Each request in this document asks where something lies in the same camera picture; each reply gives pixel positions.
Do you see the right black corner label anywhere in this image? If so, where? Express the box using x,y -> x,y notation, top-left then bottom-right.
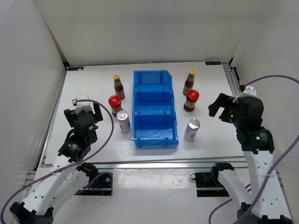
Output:
205,61 -> 222,65

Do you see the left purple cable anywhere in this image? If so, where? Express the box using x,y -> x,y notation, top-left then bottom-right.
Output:
0,99 -> 115,219

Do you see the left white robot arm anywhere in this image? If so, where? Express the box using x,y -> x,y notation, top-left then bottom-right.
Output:
10,99 -> 103,224

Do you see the right tall sauce bottle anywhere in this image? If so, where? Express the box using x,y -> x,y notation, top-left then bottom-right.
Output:
183,70 -> 196,96

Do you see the front aluminium rail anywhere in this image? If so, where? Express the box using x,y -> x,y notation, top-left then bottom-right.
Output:
25,156 -> 280,182

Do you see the purple cable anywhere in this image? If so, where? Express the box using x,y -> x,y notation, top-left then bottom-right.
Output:
208,74 -> 299,224
0,99 -> 115,219

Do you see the left black corner label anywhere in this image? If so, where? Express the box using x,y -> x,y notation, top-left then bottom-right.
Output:
68,67 -> 84,71

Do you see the black corner label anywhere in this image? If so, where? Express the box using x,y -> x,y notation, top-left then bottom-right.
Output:
68,67 -> 84,71
205,61 -> 222,65

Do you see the blue three-compartment plastic bin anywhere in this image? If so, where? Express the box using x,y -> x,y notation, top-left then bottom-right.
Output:
132,70 -> 179,148

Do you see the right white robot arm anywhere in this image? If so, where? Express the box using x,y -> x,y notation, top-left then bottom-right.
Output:
208,93 -> 292,224

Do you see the left tall sauce bottle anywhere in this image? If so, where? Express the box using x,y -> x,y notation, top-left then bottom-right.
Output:
113,74 -> 125,100

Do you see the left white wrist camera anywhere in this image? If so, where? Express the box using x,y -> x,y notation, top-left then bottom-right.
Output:
72,94 -> 93,115

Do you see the silver can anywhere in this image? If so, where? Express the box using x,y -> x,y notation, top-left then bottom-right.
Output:
184,119 -> 200,141
116,110 -> 131,133

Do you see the tall sauce bottle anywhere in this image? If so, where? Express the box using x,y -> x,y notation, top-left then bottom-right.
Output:
183,70 -> 196,96
113,74 -> 125,100

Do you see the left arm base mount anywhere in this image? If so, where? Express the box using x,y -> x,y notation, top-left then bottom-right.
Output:
75,172 -> 113,196

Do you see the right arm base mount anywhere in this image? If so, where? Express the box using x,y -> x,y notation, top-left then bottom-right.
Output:
189,173 -> 229,197

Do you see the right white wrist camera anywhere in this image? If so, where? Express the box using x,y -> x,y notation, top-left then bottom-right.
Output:
233,85 -> 257,103

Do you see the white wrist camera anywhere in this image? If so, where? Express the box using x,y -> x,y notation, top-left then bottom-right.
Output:
72,94 -> 93,115
233,85 -> 257,103

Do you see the right aluminium rail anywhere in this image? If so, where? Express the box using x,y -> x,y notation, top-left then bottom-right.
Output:
222,64 -> 241,97

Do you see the red-lid sauce jar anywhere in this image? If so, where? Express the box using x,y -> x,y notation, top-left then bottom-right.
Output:
184,89 -> 200,112
108,95 -> 122,116

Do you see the aluminium rail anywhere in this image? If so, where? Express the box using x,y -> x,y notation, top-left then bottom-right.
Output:
222,64 -> 241,97
25,156 -> 280,182

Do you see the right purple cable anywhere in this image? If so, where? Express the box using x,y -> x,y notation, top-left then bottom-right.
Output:
208,74 -> 299,224

